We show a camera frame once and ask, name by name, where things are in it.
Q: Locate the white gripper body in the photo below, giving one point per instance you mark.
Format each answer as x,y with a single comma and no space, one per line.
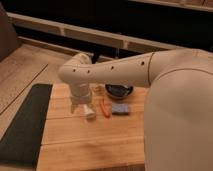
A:
80,94

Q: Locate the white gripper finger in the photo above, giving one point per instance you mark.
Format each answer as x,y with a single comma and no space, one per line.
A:
72,109

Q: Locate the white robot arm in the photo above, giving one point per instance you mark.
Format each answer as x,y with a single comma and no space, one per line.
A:
178,109

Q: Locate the white plastic bottle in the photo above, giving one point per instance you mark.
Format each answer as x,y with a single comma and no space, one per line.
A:
89,112

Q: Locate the black bowl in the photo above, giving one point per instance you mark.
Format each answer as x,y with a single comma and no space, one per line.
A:
118,91

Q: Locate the dark green mat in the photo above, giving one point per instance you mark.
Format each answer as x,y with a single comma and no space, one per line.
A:
20,144

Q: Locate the black bracket on wall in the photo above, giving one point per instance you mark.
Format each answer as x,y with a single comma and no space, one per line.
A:
95,57

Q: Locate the white wall shelf rail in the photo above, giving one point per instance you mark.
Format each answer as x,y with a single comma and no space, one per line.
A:
90,35

